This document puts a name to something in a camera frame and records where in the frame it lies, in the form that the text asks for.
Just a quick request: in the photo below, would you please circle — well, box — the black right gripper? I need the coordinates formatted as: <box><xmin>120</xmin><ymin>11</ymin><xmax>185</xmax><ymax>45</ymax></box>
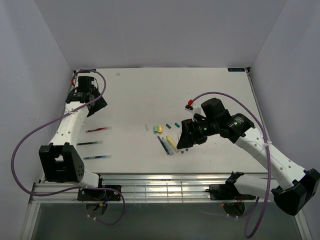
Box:
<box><xmin>176</xmin><ymin>117</ymin><xmax>218</xmax><ymax>149</ymax></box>

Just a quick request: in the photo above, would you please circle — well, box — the yellow highlighter pen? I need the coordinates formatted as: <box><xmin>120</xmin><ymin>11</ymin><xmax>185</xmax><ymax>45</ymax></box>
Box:
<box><xmin>166</xmin><ymin>135</ymin><xmax>179</xmax><ymax>153</ymax></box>

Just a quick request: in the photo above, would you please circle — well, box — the dark purple pen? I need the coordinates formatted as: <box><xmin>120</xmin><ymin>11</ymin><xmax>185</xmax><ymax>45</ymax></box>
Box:
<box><xmin>157</xmin><ymin>135</ymin><xmax>170</xmax><ymax>155</ymax></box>

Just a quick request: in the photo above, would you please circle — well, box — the yellow highlighter cap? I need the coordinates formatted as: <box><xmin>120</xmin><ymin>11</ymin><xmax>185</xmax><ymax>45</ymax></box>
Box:
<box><xmin>157</xmin><ymin>125</ymin><xmax>163</xmax><ymax>134</ymax></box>

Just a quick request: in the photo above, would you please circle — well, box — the mint green highlighter cap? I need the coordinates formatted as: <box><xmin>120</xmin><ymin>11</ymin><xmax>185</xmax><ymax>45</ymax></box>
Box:
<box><xmin>153</xmin><ymin>125</ymin><xmax>159</xmax><ymax>134</ymax></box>

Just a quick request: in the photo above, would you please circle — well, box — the clear purple pen cap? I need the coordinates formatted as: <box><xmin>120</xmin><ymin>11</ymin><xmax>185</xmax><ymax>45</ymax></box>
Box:
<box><xmin>144</xmin><ymin>124</ymin><xmax>149</xmax><ymax>132</ymax></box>

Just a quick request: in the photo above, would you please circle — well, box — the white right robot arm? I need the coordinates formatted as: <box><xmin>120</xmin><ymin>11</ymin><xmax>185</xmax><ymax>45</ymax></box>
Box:
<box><xmin>177</xmin><ymin>97</ymin><xmax>320</xmax><ymax>216</ymax></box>

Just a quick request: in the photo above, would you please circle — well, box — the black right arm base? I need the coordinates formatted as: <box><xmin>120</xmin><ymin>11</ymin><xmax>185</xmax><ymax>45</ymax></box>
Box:
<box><xmin>205</xmin><ymin>184</ymin><xmax>241</xmax><ymax>200</ymax></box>

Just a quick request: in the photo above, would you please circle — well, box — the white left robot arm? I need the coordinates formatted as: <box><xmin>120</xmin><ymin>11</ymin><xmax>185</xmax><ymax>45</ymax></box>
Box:
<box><xmin>38</xmin><ymin>76</ymin><xmax>107</xmax><ymax>200</ymax></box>

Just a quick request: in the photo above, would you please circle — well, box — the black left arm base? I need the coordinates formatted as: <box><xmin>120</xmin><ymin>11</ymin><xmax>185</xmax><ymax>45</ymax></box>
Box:
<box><xmin>77</xmin><ymin>189</ymin><xmax>121</xmax><ymax>202</ymax></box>

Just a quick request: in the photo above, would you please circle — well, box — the red gel pen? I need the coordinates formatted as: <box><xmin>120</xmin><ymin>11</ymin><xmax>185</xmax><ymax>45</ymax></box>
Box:
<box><xmin>85</xmin><ymin>126</ymin><xmax>112</xmax><ymax>133</ymax></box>

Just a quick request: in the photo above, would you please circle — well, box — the teal gel pen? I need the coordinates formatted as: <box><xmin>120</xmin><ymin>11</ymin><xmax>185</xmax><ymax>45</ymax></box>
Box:
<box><xmin>76</xmin><ymin>140</ymin><xmax>103</xmax><ymax>146</ymax></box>

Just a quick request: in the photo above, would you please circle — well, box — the blue gel pen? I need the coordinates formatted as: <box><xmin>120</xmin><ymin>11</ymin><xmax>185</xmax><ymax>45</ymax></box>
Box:
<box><xmin>83</xmin><ymin>154</ymin><xmax>112</xmax><ymax>160</ymax></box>

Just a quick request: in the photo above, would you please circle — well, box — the blue corner label right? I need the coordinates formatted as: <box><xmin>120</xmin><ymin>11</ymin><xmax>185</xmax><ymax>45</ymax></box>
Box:
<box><xmin>227</xmin><ymin>67</ymin><xmax>246</xmax><ymax>72</ymax></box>

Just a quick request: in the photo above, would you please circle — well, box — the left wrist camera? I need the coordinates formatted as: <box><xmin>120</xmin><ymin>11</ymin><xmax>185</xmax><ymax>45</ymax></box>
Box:
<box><xmin>91</xmin><ymin>78</ymin><xmax>99</xmax><ymax>89</ymax></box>

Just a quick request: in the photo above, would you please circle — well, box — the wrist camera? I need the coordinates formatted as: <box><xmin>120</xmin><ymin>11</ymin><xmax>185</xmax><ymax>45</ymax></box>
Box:
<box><xmin>91</xmin><ymin>78</ymin><xmax>99</xmax><ymax>89</ymax></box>
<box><xmin>184</xmin><ymin>99</ymin><xmax>202</xmax><ymax>118</ymax></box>

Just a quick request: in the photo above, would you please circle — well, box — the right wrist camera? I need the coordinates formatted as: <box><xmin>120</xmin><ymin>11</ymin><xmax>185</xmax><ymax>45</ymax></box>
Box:
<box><xmin>184</xmin><ymin>99</ymin><xmax>202</xmax><ymax>118</ymax></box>

